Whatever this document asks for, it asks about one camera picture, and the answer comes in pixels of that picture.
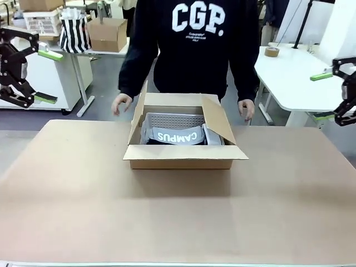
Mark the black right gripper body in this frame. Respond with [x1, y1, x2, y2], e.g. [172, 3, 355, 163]
[340, 79, 356, 107]

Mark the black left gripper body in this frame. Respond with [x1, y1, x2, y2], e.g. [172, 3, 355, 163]
[0, 44, 29, 85]

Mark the grey Campus garment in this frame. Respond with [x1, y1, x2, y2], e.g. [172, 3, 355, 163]
[140, 111, 207, 146]

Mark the grey CAMPUS print cloth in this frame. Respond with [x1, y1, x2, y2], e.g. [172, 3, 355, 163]
[144, 125, 208, 146]

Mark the brown cardboard box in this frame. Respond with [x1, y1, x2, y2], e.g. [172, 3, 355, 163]
[122, 80, 249, 171]
[87, 17, 128, 53]

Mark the person's left forearm black sleeve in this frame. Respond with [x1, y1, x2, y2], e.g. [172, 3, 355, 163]
[232, 41, 261, 102]

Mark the person's right forearm black sleeve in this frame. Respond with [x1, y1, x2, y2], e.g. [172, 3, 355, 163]
[118, 41, 162, 98]

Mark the cardboard box above basket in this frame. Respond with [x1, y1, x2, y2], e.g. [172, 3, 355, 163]
[18, 0, 65, 12]

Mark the closed brown cardboard box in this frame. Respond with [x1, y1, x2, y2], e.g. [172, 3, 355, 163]
[87, 17, 128, 53]

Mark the person's left hand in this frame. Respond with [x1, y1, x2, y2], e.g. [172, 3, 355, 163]
[237, 99, 256, 123]

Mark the person's right hand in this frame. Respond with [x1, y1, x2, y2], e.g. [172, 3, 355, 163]
[111, 93, 133, 117]

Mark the white rounded table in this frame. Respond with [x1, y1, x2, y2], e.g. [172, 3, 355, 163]
[253, 45, 356, 128]

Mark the white plastic lattice basket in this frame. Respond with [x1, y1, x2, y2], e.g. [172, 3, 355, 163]
[22, 10, 62, 37]

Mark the black white striped bag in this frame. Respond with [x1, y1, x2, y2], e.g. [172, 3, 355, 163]
[59, 8, 92, 54]

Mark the black stand pole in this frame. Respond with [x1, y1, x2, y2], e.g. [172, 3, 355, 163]
[291, 0, 314, 50]

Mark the white folding table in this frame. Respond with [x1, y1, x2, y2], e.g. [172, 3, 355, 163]
[62, 37, 131, 117]

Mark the person in black sweatshirt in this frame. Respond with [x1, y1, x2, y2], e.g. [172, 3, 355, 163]
[118, 0, 261, 102]

